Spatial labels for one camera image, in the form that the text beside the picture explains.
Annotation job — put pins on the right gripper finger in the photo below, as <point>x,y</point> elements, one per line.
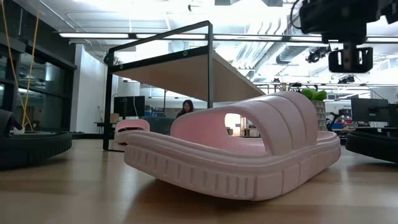
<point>367,62</point>
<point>333,62</point>

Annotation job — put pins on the black computer monitor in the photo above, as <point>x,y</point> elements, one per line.
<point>129,106</point>
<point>370,109</point>

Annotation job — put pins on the long ceiling light strip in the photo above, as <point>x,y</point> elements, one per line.
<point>93,35</point>

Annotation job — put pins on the black metal table frame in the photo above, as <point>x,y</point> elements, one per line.
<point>87,136</point>

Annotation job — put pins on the person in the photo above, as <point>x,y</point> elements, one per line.
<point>186,107</point>

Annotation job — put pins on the pink foam slide sandal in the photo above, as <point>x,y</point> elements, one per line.
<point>130,126</point>
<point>217,174</point>

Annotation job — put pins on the black ceiling spotlight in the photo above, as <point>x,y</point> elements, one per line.
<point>317,55</point>
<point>346,79</point>

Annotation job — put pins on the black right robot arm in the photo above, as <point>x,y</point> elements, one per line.
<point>393,11</point>

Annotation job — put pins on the wooden shelf, black metal frame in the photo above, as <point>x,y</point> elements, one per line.
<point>186,77</point>

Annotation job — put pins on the dark grey upholstered seat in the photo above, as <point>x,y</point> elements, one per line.
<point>158,124</point>

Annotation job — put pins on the plant in triangle-patterned pot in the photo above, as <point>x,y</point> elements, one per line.
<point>318,112</point>

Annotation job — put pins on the black foam slide sandal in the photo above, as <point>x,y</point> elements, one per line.
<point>31,149</point>
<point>373,146</point>

